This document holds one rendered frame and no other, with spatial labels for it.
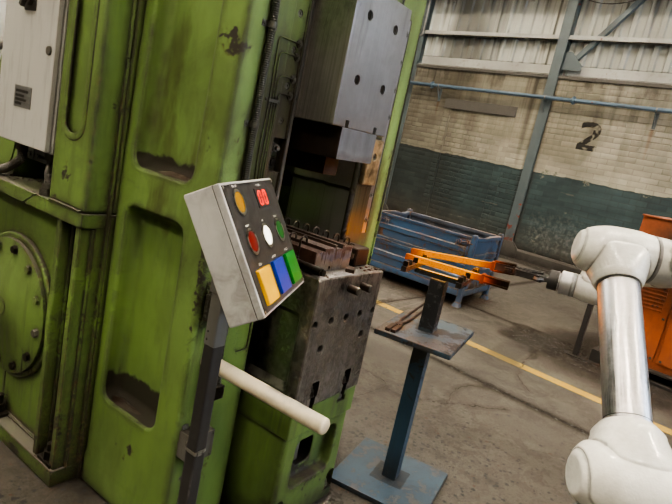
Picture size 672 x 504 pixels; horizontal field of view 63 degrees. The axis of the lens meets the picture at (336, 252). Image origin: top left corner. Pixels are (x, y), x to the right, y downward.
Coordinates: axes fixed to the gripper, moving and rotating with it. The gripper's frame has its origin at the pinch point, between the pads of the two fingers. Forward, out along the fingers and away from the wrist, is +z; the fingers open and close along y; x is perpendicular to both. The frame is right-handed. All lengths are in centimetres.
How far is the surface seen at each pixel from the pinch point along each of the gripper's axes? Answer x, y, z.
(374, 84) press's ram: 54, -59, 44
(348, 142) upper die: 35, -67, 46
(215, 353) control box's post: -19, -118, 47
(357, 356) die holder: -38, -43, 37
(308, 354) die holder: -31, -74, 43
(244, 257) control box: 9, -132, 35
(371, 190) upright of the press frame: 19, -21, 53
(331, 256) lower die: -1, -63, 46
